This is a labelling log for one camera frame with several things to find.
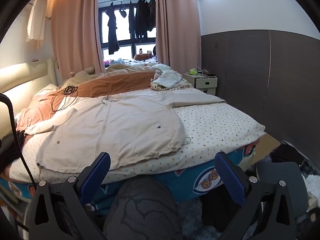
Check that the beige plush bear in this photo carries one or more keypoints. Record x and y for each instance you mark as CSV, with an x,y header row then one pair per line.
x,y
81,77

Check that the crumpled pale fringed cloth pile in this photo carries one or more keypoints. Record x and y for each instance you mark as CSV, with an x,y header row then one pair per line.
x,y
167,79

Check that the dotted white bed sheet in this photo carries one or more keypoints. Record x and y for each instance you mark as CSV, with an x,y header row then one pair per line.
x,y
216,124

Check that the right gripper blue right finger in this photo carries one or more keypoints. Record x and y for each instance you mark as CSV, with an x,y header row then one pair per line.
x,y
277,220

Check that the left pink curtain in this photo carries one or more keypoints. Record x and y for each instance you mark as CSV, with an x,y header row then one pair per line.
x,y
75,36

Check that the dark clothes hanging at window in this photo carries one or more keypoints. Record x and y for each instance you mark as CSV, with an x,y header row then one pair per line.
x,y
128,29

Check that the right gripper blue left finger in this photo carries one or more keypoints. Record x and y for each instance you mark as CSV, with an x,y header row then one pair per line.
x,y
60,211

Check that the brown plush toy at window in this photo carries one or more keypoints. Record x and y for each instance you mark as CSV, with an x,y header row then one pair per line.
x,y
140,56

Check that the cream padded headboard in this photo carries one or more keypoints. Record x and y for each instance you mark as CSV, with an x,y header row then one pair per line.
x,y
21,82

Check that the white crumpled cloth on floor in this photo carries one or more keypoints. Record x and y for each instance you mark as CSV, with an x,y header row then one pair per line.
x,y
313,185

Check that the green item on nightstand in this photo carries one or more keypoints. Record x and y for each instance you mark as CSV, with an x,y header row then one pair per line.
x,y
193,72

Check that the orange-brown blanket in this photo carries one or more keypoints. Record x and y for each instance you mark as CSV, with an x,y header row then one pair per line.
x,y
42,107

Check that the white two-drawer nightstand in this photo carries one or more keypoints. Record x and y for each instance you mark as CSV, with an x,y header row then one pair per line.
x,y
204,83

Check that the white garment hanging on wall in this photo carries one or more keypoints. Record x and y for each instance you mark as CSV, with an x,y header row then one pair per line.
x,y
36,22

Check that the right pink curtain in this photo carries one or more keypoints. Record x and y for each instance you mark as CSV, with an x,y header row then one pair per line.
x,y
178,37

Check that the black garment on bed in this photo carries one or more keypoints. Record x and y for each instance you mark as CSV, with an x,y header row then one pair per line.
x,y
9,151

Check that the dark trousered knee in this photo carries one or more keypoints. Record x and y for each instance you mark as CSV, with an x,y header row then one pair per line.
x,y
143,209

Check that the pink curtain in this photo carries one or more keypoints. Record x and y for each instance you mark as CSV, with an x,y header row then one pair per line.
x,y
178,37
75,36

